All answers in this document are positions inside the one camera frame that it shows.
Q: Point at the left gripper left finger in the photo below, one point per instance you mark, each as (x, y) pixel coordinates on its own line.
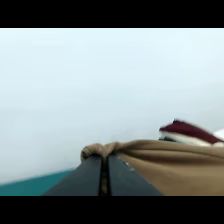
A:
(85, 178)

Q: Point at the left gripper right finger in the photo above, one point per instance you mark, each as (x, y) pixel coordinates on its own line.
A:
(128, 181)

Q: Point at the tan garment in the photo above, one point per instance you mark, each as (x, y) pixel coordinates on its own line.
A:
(176, 166)

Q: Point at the dark red garment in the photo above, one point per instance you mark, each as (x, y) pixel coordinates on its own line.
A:
(186, 129)

